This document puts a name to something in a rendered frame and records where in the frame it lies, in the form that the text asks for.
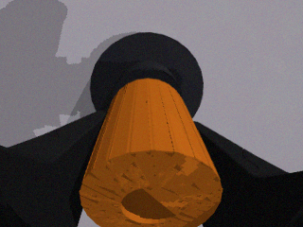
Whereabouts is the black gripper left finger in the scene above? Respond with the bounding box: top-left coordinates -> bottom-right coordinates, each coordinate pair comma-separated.
0,111 -> 106,227

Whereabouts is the orange tapered knob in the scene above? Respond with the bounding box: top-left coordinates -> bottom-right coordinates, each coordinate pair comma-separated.
80,79 -> 223,227

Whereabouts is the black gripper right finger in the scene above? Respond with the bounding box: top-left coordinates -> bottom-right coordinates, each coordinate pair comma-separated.
194,121 -> 303,227

